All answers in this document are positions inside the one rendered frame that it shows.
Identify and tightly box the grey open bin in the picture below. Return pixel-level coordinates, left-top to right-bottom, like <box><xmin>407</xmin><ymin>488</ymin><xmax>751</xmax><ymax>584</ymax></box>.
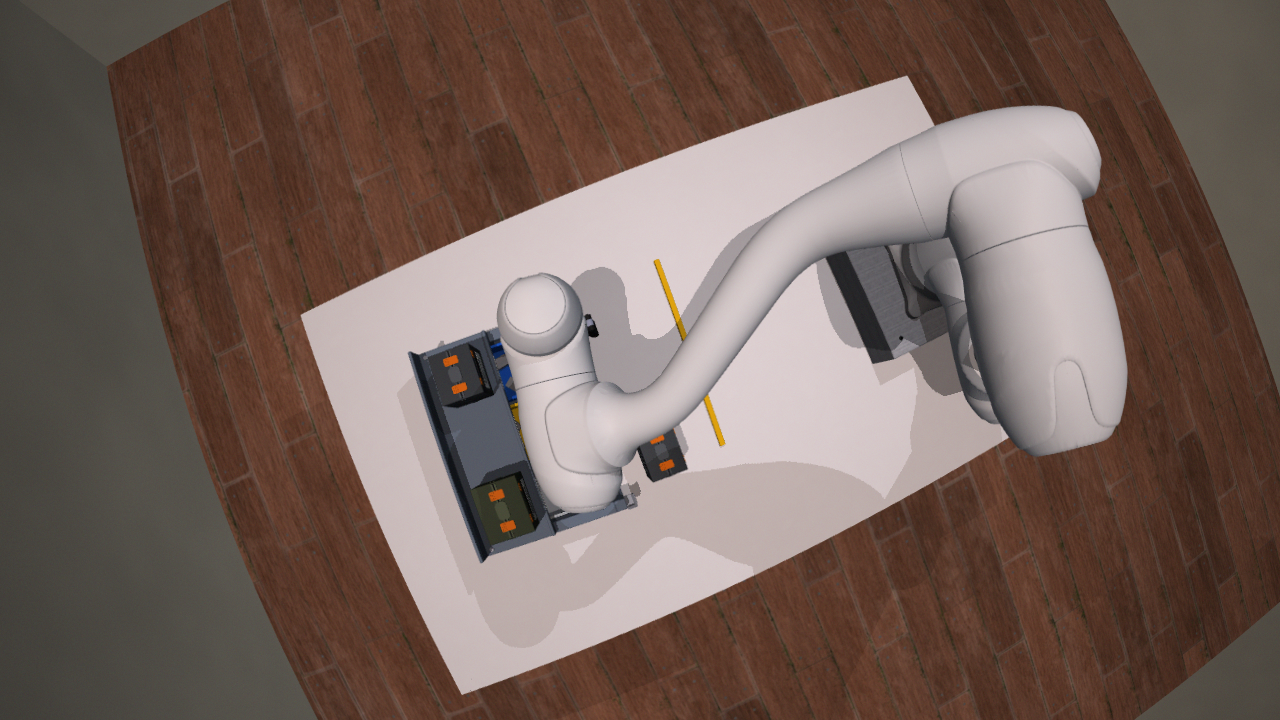
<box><xmin>539</xmin><ymin>486</ymin><xmax>568</xmax><ymax>519</ymax></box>

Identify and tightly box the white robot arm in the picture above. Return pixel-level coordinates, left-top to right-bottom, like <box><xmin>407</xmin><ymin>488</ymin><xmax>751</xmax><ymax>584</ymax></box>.
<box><xmin>497</xmin><ymin>106</ymin><xmax>1128</xmax><ymax>512</ymax></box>

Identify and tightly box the blue bin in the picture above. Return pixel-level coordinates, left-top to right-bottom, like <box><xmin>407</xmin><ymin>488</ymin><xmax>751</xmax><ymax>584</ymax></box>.
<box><xmin>490</xmin><ymin>343</ymin><xmax>517</xmax><ymax>402</ymax></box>

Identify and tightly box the grey metal shelf rack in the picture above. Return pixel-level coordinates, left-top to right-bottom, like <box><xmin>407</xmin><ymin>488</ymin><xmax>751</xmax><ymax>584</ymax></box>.
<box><xmin>408</xmin><ymin>328</ymin><xmax>637</xmax><ymax>562</ymax></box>

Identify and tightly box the yellow thin bar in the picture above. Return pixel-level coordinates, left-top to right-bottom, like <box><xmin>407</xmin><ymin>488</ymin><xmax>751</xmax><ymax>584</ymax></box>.
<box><xmin>654</xmin><ymin>259</ymin><xmax>724</xmax><ymax>446</ymax></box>

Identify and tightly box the yellow open bin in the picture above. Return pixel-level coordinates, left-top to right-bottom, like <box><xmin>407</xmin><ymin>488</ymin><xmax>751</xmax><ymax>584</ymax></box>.
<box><xmin>509</xmin><ymin>404</ymin><xmax>525</xmax><ymax>445</ymax></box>

